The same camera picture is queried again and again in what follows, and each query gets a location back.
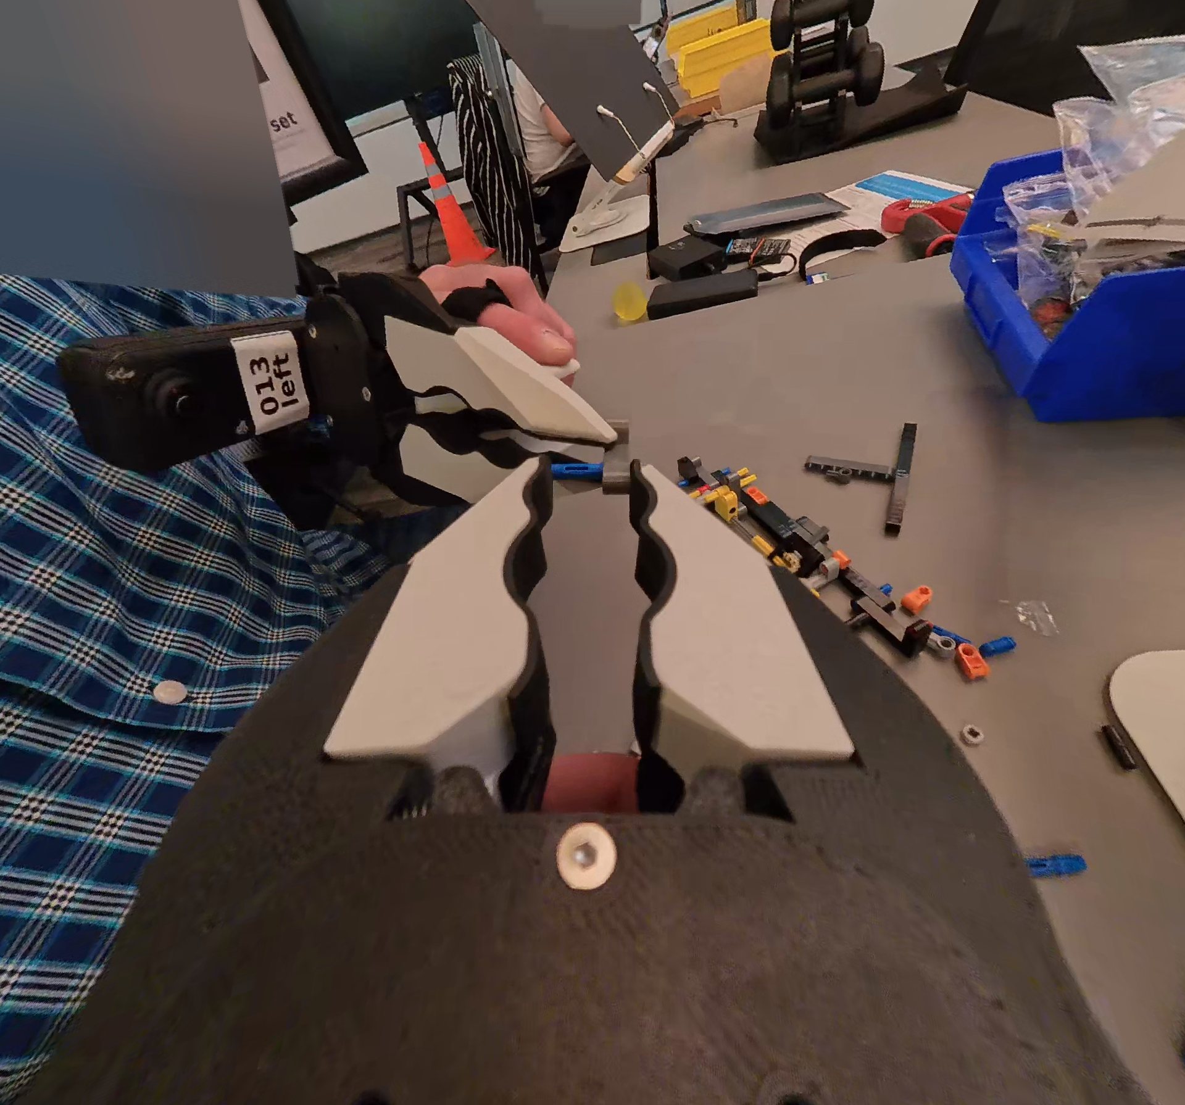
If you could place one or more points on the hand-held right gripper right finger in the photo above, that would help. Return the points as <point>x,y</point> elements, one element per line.
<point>749,662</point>

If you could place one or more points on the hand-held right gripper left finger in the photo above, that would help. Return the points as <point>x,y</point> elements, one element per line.
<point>425,662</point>

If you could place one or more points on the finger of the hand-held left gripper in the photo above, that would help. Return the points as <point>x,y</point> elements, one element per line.
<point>527,392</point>
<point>545,449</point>

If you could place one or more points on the blue lego pin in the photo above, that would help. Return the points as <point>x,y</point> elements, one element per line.
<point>578,469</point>

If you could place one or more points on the dark grey L-shaped lego beam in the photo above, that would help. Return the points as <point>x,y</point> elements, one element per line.
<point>618,479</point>

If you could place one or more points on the lego chassis assembly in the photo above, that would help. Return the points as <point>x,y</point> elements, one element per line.
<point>786,531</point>

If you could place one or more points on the orange lego connector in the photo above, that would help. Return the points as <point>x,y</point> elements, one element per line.
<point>917,599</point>
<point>969,662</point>

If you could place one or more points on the long black lego beam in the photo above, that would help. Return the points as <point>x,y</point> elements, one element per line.
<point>900,475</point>

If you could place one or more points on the group of small lego pins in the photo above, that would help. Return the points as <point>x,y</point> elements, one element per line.
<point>997,645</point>

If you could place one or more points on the small black lego piece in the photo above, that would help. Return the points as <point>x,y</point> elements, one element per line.
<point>1119,747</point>

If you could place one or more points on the bags of lego parts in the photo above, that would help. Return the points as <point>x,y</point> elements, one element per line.
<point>1111,133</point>

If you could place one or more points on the person's left hand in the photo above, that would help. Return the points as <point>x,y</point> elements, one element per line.
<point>541,332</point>

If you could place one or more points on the yellow object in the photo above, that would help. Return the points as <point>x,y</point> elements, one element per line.
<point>629,304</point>

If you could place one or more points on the orange traffic cone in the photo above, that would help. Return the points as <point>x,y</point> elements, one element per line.
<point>453,217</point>

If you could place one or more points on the dark grey box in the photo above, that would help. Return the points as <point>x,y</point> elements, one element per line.
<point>703,298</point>

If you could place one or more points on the black power adapter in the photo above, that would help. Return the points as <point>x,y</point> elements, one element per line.
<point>684,257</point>

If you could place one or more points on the striped jacket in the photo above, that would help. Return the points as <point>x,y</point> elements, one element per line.
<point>490,170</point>

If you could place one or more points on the person's plaid shirt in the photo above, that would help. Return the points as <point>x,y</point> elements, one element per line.
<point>139,616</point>

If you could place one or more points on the small black battery pack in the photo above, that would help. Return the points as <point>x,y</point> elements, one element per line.
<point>758,249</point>

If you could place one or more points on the dark grey flat pad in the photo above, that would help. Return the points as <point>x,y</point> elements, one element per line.
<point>763,212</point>

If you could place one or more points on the white sign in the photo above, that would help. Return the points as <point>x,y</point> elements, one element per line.
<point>287,96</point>

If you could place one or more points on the book stand with black board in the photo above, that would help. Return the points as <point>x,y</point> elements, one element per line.
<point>555,59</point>

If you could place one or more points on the yellow storage bin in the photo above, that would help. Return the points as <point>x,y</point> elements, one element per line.
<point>717,50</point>

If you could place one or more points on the large dark screen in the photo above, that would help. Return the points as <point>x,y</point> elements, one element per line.
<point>370,13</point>

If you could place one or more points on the white book stand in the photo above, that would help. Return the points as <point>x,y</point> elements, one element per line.
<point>1157,717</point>

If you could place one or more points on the small red object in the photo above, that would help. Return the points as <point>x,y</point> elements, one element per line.
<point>926,221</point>

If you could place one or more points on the white and blue paper sheet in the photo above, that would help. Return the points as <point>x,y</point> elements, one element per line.
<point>912,187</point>

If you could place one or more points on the blue storage bin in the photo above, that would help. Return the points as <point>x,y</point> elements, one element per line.
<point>1111,364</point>

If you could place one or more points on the black equipment rack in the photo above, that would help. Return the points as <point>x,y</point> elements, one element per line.
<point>823,32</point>

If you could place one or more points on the instruction book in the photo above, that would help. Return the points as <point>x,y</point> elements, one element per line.
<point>1143,198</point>

